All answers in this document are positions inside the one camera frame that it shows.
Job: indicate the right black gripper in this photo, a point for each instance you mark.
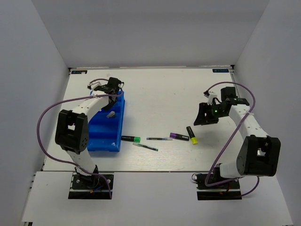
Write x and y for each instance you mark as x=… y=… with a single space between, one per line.
x=201 y=119

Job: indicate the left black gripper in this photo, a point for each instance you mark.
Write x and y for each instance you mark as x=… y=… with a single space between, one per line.
x=108 y=107

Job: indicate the grey white eraser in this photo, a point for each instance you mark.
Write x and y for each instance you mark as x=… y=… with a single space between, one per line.
x=112 y=114

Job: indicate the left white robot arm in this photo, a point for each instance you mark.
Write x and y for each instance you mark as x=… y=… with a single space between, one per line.
x=72 y=133

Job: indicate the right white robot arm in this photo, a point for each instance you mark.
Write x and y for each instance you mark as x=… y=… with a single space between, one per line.
x=259 y=153

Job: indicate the yellow cap highlighter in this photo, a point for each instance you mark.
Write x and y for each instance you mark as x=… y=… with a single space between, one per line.
x=191 y=135

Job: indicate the blue plastic divided tray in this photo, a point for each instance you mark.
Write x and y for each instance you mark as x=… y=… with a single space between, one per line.
x=105 y=133

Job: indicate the purple cap highlighter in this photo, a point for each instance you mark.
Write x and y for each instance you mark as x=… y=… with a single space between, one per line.
x=179 y=137

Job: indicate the blue ink refill pen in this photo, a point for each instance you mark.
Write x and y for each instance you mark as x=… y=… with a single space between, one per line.
x=159 y=138

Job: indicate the green cap highlighter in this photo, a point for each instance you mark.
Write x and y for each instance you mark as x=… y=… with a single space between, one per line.
x=131 y=139

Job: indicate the green refill pen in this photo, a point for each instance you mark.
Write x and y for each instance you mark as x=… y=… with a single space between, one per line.
x=145 y=146

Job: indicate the left corner label sticker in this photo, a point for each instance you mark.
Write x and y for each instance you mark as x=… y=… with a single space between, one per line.
x=79 y=72

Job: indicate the corner label sticker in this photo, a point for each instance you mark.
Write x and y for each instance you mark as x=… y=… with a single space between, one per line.
x=220 y=70
x=79 y=72

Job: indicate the right corner label sticker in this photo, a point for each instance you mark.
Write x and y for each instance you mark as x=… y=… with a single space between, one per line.
x=220 y=70

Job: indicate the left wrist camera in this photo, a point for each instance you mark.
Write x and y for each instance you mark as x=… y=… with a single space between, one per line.
x=93 y=84

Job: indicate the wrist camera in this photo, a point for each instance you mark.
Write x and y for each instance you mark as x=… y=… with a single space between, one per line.
x=211 y=96
x=93 y=84

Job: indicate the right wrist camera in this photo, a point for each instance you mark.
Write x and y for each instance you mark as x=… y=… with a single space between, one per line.
x=211 y=96

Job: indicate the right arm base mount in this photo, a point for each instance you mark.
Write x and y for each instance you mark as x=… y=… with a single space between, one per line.
x=222 y=192

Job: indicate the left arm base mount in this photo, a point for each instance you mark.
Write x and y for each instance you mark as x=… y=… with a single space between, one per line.
x=83 y=190

